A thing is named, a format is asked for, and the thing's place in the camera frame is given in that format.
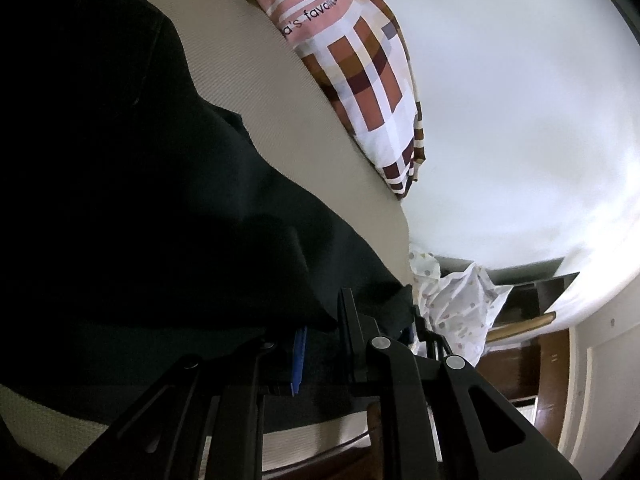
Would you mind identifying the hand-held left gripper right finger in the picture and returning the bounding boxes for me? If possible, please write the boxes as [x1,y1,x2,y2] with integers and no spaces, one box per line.
[337,287,584,480]

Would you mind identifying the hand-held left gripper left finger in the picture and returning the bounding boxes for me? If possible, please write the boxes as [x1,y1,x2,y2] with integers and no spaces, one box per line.
[62,326,308,480]

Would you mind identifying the black pants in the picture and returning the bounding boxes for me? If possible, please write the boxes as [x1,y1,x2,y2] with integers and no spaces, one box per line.
[0,0,416,426]

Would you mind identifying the white dotted cloth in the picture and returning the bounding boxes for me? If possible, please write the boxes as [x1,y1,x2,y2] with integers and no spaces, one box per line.
[409,252,513,366]

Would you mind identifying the dark wooden furniture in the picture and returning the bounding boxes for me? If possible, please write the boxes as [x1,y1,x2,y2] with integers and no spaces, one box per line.
[475,257,581,443]

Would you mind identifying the beige bed mattress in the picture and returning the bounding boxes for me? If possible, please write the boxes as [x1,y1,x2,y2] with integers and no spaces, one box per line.
[0,0,413,476]

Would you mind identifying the white panelled door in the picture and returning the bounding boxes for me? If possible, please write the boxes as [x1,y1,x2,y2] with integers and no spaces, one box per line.
[555,265,640,463]

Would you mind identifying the brown checked pillow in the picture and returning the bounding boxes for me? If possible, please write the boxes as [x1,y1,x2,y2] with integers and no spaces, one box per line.
[220,0,427,201]

